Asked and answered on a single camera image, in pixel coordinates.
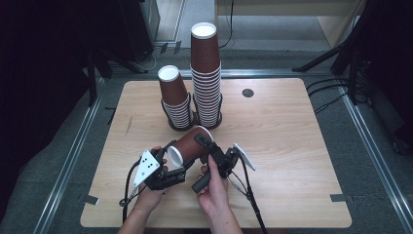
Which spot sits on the tall stack of brown cups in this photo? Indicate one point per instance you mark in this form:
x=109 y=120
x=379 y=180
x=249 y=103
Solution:
x=206 y=81

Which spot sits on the brown ribbed paper cup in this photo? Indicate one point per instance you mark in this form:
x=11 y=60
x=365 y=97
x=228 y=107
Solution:
x=190 y=146

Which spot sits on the person's right hand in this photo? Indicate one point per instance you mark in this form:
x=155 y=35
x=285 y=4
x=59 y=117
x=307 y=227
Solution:
x=216 y=195

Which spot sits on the person's left hand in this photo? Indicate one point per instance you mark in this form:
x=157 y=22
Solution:
x=147 y=199

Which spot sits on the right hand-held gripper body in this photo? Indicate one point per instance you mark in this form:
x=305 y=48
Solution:
x=225 y=162

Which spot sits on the metal frame rail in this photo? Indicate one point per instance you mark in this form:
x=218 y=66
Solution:
x=69 y=162
x=259 y=73
x=376 y=156

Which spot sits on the black metal stand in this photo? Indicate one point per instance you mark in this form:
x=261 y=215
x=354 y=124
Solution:
x=352 y=55

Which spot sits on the grey tape piece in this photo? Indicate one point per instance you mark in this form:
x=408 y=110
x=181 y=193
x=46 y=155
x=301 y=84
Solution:
x=338 y=198
x=91 y=199

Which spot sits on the light wooden furniture panel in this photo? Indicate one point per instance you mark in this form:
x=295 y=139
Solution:
x=334 y=22

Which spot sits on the black cabinet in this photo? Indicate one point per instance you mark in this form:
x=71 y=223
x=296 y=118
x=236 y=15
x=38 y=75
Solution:
x=136 y=29

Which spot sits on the black tripod stand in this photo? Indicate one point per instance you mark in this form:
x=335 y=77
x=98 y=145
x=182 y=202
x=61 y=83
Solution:
x=97 y=65

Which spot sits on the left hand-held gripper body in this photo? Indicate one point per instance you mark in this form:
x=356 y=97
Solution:
x=146 y=169

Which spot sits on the short stack of brown cups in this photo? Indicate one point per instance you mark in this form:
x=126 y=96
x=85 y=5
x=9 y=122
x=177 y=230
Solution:
x=175 y=97

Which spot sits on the dark round table grommet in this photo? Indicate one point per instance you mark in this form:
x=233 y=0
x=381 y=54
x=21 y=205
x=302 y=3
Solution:
x=247 y=93

